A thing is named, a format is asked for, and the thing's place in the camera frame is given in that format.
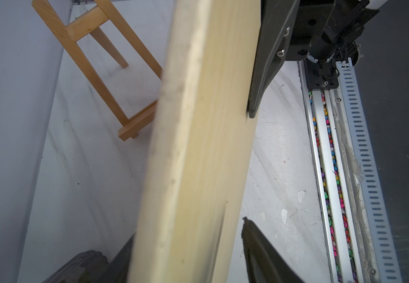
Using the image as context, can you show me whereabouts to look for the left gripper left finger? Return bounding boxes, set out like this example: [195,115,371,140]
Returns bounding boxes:
[45,235,135,283]

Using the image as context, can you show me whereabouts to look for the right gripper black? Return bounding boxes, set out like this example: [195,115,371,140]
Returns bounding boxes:
[246,1,335,119]

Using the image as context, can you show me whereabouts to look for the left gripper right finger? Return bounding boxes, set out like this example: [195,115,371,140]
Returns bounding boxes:
[242,217,303,283]

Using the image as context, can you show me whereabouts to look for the light plywood board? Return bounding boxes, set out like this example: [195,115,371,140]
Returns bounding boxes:
[127,1,261,283]

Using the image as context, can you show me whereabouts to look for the wooden easel frame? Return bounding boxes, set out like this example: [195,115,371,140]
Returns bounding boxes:
[32,0,163,142]

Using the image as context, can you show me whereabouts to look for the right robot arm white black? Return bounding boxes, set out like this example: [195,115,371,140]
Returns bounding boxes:
[246,1,384,118]

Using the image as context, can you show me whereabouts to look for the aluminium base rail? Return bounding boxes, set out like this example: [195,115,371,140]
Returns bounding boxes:
[298,62,370,283]

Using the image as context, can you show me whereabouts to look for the grey slotted cable duct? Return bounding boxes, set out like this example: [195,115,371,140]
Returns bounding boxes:
[337,61,403,283]

